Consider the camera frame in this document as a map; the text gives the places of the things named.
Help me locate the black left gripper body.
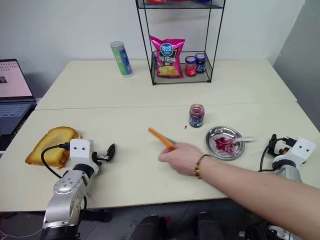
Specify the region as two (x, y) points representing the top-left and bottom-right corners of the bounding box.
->
(91, 150), (110, 164)

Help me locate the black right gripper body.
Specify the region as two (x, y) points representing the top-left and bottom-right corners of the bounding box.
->
(269, 141), (293, 158)

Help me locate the orange-handled knife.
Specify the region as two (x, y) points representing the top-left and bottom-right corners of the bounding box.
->
(147, 127), (179, 152)

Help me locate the red sauce residue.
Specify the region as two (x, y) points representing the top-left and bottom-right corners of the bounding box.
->
(212, 137), (241, 156)

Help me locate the toasted bread slice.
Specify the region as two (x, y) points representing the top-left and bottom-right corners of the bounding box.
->
(24, 126), (83, 170)

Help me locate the open glass jam jar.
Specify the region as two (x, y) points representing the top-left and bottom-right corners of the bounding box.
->
(188, 104), (204, 129)

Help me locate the blue-lid small jar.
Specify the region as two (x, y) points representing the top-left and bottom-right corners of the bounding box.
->
(195, 52), (207, 75)

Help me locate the red-lid small jar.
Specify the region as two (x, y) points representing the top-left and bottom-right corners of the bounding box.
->
(184, 55), (197, 77)

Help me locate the person's bare hand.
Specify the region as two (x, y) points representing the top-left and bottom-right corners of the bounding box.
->
(158, 142), (204, 177)

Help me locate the metal spoon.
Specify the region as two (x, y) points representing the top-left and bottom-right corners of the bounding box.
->
(215, 136), (256, 149)

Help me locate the round metal plate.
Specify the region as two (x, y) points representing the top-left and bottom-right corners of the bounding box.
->
(204, 126), (246, 162)

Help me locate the dark rounded shape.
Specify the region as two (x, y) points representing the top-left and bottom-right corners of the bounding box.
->
(129, 214), (174, 240)

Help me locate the green blue cylindrical can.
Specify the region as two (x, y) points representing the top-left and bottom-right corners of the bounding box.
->
(109, 41), (134, 79)

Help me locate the dark grey laptop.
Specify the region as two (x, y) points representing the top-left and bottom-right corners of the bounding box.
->
(0, 58), (38, 136)

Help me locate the pink potato chips bag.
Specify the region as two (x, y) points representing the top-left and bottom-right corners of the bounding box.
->
(149, 35), (186, 80)

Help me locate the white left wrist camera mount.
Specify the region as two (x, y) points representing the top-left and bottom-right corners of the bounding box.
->
(69, 138), (95, 167)

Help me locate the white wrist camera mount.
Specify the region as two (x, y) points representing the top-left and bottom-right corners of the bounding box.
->
(69, 138), (95, 167)
(291, 137), (317, 164)

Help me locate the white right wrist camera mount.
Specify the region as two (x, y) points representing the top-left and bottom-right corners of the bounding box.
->
(291, 137), (317, 164)

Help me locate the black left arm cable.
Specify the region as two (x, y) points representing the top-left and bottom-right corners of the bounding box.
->
(40, 142), (71, 180)

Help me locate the dark beaded bracelet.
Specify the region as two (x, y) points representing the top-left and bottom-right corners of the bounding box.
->
(194, 154), (211, 180)

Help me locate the black wire shelf rack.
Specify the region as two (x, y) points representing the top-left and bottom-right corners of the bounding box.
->
(135, 0), (227, 87)

